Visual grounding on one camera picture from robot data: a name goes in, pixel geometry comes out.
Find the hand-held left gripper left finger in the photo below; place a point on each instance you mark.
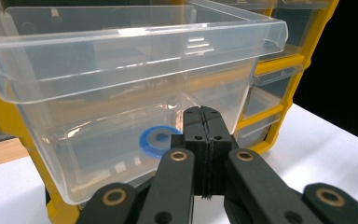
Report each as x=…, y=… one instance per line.
x=194, y=127

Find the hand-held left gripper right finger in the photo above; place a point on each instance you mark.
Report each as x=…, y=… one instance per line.
x=217, y=137

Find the yellow black drawer organizer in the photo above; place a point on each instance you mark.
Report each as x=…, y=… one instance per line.
x=292, y=81

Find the clear plastic drawer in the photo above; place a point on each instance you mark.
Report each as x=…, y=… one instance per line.
x=90, y=68

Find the set of clear drawers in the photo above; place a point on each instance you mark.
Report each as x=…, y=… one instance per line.
x=267, y=96

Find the white table board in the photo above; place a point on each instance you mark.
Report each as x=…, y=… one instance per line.
x=317, y=143

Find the wooden table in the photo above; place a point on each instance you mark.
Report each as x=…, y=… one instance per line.
x=0, y=154

